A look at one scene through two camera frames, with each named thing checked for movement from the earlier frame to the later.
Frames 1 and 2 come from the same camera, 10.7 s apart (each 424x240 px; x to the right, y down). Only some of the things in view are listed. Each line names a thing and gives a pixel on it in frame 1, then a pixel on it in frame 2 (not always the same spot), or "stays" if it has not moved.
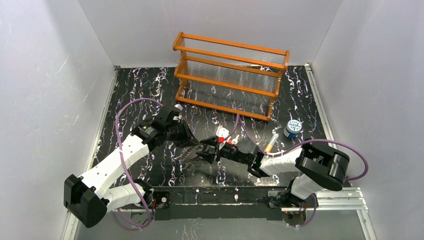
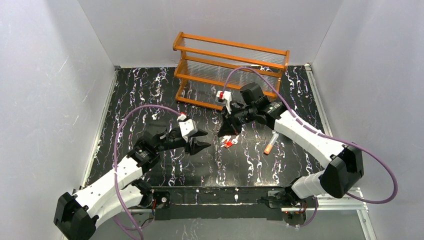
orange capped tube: [270, 145] stays
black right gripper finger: [213, 141] to [226, 129]
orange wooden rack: [237, 78] stays
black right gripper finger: [208, 157] to [237, 127]
